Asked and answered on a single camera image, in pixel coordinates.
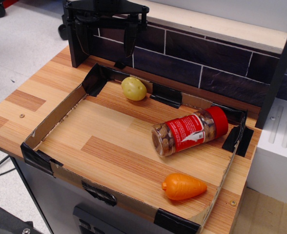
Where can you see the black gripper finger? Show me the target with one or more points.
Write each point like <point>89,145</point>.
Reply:
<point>130,35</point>
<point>82,35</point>

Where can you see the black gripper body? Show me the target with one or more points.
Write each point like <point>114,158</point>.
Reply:
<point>112,14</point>

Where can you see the red-lidded nut jar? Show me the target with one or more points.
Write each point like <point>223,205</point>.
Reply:
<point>182,133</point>

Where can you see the cardboard fence with black tape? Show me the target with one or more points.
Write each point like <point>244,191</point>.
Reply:
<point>92,166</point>

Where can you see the black office chair base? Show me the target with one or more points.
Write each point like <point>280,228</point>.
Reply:
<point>62,29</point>

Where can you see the yellow toy potato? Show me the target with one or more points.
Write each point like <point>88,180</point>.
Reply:
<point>133,89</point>

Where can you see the dark brick backsplash panel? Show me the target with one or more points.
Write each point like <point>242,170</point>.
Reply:
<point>213,57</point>

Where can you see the orange toy carrot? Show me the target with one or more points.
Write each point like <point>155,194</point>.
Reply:
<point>180,186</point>

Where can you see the white grooved cabinet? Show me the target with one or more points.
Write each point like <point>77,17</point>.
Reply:
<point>268,172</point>

